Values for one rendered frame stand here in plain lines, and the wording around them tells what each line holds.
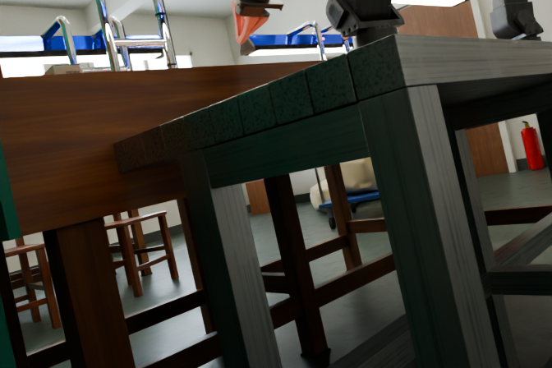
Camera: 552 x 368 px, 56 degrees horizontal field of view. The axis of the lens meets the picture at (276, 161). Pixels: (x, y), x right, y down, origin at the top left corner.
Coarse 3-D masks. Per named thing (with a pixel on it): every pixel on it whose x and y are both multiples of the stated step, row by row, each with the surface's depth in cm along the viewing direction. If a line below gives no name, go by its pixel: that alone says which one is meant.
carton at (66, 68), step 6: (54, 66) 67; (60, 66) 68; (66, 66) 68; (72, 66) 69; (78, 66) 69; (48, 72) 69; (54, 72) 67; (60, 72) 68; (66, 72) 68; (72, 72) 69; (78, 72) 69
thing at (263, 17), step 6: (246, 6) 93; (240, 12) 94; (246, 12) 94; (252, 12) 95; (258, 12) 96; (264, 12) 98; (264, 18) 98; (258, 24) 98; (252, 30) 100; (246, 36) 101
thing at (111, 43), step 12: (96, 0) 121; (156, 0) 131; (156, 12) 131; (108, 24) 121; (168, 24) 133; (108, 36) 121; (168, 36) 131; (108, 48) 121; (168, 48) 131; (108, 60) 121; (168, 60) 131
